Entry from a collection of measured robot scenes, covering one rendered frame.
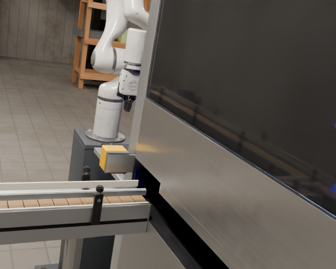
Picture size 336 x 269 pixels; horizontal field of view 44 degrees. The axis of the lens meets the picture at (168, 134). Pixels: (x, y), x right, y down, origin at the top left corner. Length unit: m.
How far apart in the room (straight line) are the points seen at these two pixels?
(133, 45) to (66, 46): 8.56
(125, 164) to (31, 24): 8.84
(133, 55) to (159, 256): 0.82
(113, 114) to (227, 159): 1.11
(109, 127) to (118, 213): 0.81
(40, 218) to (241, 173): 0.55
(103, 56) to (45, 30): 8.25
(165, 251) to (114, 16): 1.14
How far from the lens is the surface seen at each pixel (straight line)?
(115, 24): 1.92
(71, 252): 1.26
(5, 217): 1.12
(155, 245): 1.21
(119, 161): 1.31
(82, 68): 7.44
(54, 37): 10.14
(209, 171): 0.95
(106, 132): 1.95
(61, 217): 1.15
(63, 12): 10.13
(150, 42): 1.27
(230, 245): 0.90
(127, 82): 1.69
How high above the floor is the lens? 1.46
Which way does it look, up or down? 16 degrees down
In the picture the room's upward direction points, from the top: 10 degrees clockwise
